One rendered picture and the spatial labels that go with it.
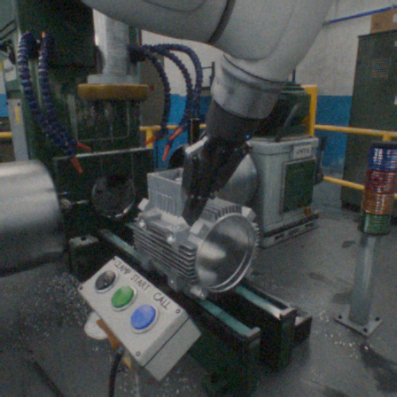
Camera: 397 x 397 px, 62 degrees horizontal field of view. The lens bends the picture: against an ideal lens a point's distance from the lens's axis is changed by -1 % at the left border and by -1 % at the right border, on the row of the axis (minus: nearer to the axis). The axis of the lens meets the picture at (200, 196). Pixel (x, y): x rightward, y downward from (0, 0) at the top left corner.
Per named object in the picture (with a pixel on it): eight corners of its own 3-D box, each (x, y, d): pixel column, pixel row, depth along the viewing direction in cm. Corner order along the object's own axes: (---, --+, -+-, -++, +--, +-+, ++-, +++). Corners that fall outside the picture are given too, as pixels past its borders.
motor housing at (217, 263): (134, 274, 75) (128, 192, 70) (198, 250, 87) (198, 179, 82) (190, 316, 61) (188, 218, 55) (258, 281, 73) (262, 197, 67)
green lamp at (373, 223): (353, 229, 72) (355, 209, 71) (365, 222, 75) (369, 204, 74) (381, 237, 67) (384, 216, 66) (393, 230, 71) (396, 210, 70)
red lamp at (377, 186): (358, 189, 69) (361, 167, 68) (371, 184, 73) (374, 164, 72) (387, 195, 65) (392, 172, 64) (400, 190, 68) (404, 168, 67)
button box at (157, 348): (96, 310, 49) (74, 288, 46) (132, 276, 51) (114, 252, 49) (159, 385, 36) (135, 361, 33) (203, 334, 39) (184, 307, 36)
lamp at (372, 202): (355, 209, 71) (358, 189, 69) (369, 204, 74) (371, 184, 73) (384, 216, 66) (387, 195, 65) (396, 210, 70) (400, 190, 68)
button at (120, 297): (113, 307, 42) (105, 298, 41) (131, 289, 43) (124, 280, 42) (124, 318, 40) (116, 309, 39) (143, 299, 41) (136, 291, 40)
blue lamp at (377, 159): (361, 167, 68) (363, 145, 67) (374, 164, 72) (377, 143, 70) (392, 172, 64) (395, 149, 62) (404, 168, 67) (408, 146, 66)
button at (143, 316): (132, 326, 38) (124, 318, 37) (151, 307, 39) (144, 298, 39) (145, 340, 36) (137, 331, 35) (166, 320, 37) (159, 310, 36)
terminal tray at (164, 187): (147, 206, 74) (145, 174, 72) (185, 197, 80) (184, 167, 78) (180, 220, 65) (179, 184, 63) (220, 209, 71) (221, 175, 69)
